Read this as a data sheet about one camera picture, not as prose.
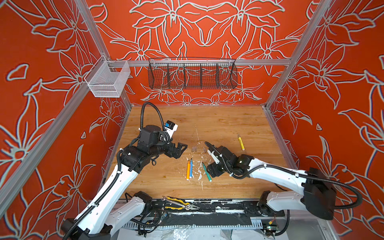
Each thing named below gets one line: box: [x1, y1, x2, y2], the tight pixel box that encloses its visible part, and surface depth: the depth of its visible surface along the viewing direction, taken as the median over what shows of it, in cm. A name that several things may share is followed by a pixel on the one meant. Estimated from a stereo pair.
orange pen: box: [186, 159, 191, 181], surface depth 87 cm
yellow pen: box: [237, 134, 245, 151], surface depth 98 cm
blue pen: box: [189, 158, 193, 179], surface depth 87 cm
